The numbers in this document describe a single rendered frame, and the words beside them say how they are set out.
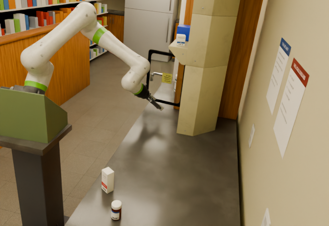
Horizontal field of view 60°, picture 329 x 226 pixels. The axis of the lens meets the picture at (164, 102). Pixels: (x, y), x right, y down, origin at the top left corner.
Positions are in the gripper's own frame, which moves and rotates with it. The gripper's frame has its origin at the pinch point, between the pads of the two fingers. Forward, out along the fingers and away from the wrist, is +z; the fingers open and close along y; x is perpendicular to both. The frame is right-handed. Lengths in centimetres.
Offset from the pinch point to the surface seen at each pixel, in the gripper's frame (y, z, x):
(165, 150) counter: -44.2, -17.2, 11.7
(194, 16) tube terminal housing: -13, -48, -54
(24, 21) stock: 271, 4, 69
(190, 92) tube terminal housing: -26.9, -18.1, -23.1
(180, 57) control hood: -16, -35, -33
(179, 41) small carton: -8, -37, -40
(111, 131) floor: 108, 106, 84
